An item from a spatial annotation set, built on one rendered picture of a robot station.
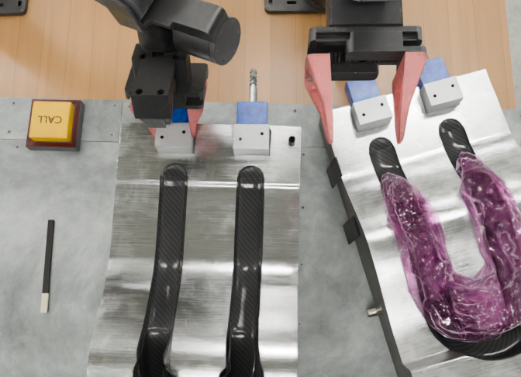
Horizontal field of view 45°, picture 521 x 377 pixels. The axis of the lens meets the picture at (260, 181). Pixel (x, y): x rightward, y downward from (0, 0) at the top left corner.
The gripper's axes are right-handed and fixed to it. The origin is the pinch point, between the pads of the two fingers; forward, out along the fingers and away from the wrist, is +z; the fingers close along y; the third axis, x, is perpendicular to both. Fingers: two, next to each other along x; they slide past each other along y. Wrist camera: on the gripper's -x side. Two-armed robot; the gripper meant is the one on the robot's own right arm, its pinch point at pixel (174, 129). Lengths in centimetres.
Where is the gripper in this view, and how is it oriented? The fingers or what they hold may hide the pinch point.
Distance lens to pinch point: 90.6
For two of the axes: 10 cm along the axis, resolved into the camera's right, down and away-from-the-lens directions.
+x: 0.4, -7.1, 7.0
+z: 0.1, 7.1, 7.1
